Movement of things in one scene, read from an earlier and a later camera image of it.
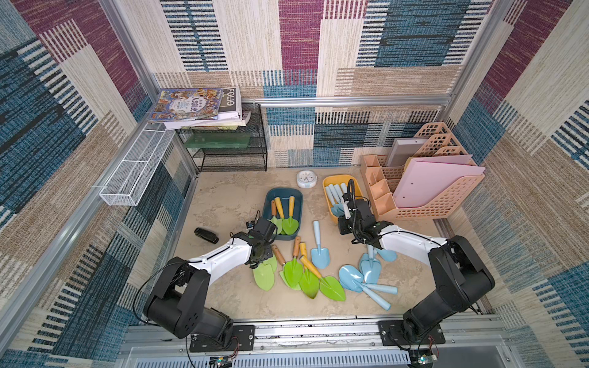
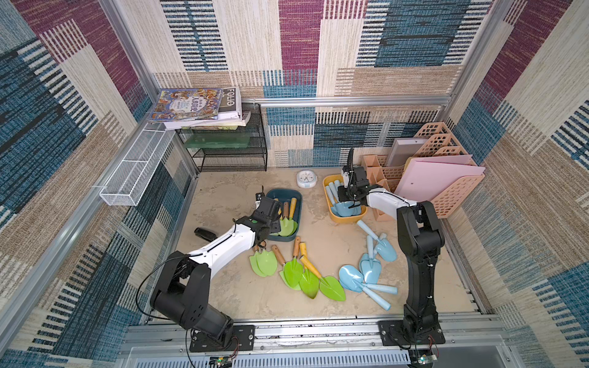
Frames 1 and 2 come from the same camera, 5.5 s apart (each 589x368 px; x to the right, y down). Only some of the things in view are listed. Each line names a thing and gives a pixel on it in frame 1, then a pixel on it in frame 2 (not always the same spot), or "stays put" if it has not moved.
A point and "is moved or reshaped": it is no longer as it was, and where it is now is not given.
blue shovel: (320, 255) is moved or reshaped
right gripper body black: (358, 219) -> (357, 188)
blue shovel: (330, 197) stays put
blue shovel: (335, 197) stays put
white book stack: (230, 115) stays put
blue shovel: (338, 210) stays put
